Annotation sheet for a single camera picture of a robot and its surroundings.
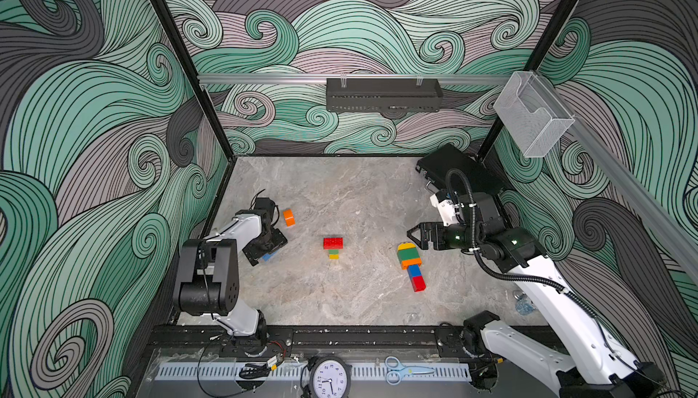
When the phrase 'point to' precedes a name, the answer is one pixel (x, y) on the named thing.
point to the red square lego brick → (418, 283)
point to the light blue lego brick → (266, 256)
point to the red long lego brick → (334, 243)
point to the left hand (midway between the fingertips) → (271, 248)
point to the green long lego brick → (408, 253)
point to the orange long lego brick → (405, 263)
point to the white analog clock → (330, 377)
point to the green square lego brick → (333, 251)
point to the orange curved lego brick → (290, 220)
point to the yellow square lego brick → (334, 256)
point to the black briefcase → (453, 169)
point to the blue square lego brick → (413, 271)
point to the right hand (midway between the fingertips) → (418, 233)
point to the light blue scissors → (395, 369)
